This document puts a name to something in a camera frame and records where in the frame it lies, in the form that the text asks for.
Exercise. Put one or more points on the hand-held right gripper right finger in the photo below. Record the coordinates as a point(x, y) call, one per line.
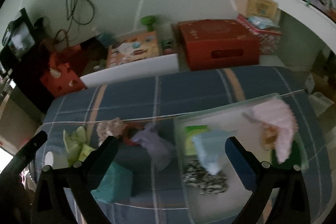
point(237, 163)

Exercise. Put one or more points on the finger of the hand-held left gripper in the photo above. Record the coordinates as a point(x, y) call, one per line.
point(29, 150)

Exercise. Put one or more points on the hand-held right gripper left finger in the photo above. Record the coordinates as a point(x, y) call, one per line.
point(103, 161)

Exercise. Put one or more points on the pink satin underwear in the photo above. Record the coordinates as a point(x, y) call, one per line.
point(110, 128)

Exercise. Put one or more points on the red flower item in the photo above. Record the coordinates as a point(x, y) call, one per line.
point(131, 136)

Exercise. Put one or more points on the clear plastic storage bin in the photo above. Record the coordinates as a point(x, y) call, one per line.
point(236, 203)

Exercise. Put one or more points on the pink fluffy cloth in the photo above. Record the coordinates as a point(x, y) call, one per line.
point(278, 121)

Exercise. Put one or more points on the dark green cloth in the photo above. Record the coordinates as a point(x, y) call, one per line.
point(296, 155)

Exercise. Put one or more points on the teal folded cloth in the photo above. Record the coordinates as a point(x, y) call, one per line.
point(115, 184)

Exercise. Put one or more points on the light blue cloth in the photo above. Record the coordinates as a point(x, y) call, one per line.
point(210, 150)

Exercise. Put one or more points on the light green cloth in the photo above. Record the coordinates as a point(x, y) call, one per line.
point(78, 140)

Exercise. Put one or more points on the black and white patterned cloth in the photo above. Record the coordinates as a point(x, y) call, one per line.
point(204, 179)

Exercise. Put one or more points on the purple cloth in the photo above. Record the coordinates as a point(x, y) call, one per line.
point(155, 145)

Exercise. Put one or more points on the red gift bag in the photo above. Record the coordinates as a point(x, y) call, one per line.
point(63, 77)

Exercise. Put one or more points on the plaid blue blanket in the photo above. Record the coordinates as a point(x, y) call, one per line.
point(183, 92)

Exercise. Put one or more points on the white board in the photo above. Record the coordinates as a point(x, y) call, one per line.
point(131, 70)

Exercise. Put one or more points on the black screen device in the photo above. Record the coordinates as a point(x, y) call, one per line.
point(18, 37)

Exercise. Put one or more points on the orange printed box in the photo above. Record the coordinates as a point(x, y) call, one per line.
point(134, 49)

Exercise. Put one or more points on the red cardboard box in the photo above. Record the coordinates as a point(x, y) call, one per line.
point(218, 43)

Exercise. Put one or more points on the red patterned box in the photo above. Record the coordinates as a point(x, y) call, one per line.
point(265, 37)

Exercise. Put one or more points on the green cups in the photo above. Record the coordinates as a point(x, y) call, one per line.
point(168, 47)

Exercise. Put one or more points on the light blue packet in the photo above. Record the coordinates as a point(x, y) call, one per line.
point(263, 22)

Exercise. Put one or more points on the green toy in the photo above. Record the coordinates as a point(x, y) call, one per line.
point(148, 22)

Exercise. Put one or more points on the beige paper bag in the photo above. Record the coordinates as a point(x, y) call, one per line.
point(260, 5)

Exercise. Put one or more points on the white desk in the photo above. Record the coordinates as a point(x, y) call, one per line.
point(302, 11)

